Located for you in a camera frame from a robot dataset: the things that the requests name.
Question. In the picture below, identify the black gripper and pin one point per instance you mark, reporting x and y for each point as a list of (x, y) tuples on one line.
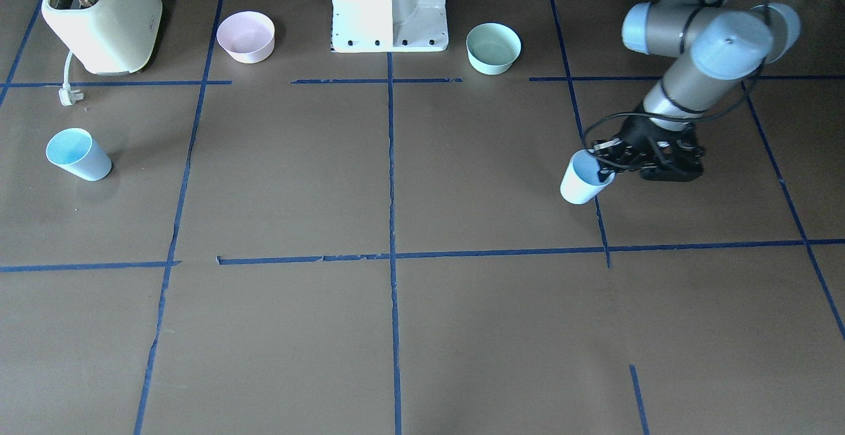
[(635, 136)]

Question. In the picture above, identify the light blue cup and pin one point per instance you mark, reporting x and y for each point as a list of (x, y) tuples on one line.
[(579, 183), (75, 151)]

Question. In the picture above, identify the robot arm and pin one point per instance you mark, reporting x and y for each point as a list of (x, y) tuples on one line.
[(714, 44)]

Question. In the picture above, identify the blue tape strip lengthwise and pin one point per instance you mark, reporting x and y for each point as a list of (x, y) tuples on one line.
[(569, 81)]

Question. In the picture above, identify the green bowl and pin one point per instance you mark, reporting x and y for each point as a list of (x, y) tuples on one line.
[(492, 48)]

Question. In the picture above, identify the blue tape strip middle row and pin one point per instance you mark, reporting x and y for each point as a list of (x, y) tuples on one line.
[(425, 255)]

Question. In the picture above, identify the blue tape strip centre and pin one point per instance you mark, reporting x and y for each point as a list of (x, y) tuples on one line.
[(393, 280)]

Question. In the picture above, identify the pink bowl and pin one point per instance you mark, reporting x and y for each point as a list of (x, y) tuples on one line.
[(247, 36)]

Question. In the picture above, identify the cream toaster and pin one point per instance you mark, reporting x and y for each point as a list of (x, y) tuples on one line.
[(110, 38)]

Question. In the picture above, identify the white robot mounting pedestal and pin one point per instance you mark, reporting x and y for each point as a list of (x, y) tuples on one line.
[(389, 26)]

